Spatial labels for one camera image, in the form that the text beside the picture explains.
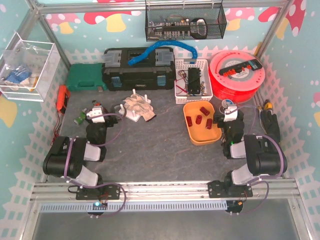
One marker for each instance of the white peg board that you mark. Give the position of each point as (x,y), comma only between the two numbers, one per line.
(136,107)

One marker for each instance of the green tool case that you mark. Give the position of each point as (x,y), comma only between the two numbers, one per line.
(85,77)

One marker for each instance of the black battery holder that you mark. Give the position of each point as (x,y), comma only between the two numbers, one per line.
(193,81)

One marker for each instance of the white perforated basket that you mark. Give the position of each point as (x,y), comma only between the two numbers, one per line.
(180,84)

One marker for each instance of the beige work glove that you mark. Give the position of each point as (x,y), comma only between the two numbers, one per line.
(140,107)

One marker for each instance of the red spring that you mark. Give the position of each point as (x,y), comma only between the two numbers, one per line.
(198,119)
(205,111)
(209,123)
(189,121)

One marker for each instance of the blue white glove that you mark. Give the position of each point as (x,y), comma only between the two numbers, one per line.
(19,76)

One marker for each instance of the yellow plastic tray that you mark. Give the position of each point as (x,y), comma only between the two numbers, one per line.
(198,134)

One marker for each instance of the clear acrylic box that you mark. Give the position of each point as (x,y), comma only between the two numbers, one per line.
(42,58)

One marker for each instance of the red filament spool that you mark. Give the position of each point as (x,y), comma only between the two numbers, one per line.
(239,87)

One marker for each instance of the black terminal block strip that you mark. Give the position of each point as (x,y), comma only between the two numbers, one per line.
(252,64)

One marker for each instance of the black wire mesh basket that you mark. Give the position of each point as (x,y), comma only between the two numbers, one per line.
(184,22)

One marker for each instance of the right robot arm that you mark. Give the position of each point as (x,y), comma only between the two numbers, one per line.
(263,154)

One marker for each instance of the black rubber glove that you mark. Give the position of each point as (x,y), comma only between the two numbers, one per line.
(270,125)

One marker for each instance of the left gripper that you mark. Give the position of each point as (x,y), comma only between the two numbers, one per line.
(90,119)

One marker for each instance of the solder wire spool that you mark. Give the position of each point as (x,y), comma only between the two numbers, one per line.
(225,103)

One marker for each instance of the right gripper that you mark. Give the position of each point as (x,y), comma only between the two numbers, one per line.
(221,120)

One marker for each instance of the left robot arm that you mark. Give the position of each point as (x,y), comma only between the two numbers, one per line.
(67,157)

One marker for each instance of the black toolbox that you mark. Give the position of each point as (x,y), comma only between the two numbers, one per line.
(156,72)

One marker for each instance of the green circuit board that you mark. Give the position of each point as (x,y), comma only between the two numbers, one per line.
(80,119)

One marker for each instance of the orange multimeter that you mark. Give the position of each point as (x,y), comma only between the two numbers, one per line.
(62,99)

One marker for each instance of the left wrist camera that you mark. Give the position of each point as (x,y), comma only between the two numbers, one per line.
(96,114)

